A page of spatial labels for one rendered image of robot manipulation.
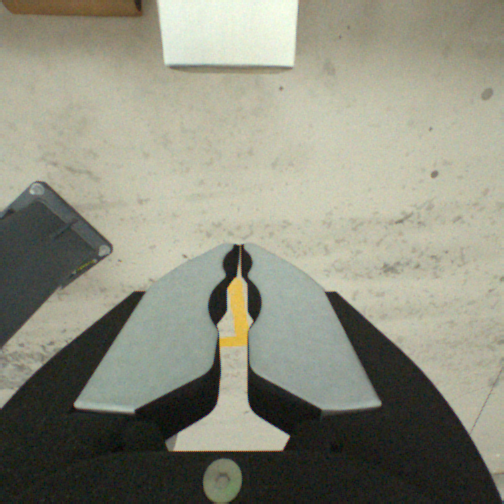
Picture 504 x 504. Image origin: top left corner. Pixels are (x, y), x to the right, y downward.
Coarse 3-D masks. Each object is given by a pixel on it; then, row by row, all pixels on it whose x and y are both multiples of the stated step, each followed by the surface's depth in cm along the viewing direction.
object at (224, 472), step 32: (128, 448) 5; (160, 448) 5; (288, 448) 5; (320, 448) 5; (64, 480) 4; (96, 480) 4; (128, 480) 4; (160, 480) 4; (192, 480) 4; (224, 480) 5; (256, 480) 4; (288, 480) 4; (320, 480) 4; (352, 480) 4; (384, 480) 4
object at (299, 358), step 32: (256, 256) 11; (256, 288) 9; (288, 288) 9; (320, 288) 9; (256, 320) 8; (288, 320) 8; (320, 320) 8; (256, 352) 7; (288, 352) 7; (320, 352) 7; (352, 352) 7; (256, 384) 7; (288, 384) 6; (320, 384) 6; (352, 384) 6; (288, 416) 7; (320, 416) 6
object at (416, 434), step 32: (352, 320) 8; (384, 352) 7; (384, 384) 6; (416, 384) 6; (352, 416) 6; (384, 416) 6; (416, 416) 6; (448, 416) 6; (352, 448) 5; (384, 448) 5; (416, 448) 5; (448, 448) 5; (416, 480) 5; (448, 480) 5; (480, 480) 5
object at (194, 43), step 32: (160, 0) 6; (192, 0) 6; (224, 0) 6; (256, 0) 6; (288, 0) 6; (192, 32) 6; (224, 32) 6; (256, 32) 6; (288, 32) 6; (192, 64) 7; (224, 64) 7; (256, 64) 7; (288, 64) 7
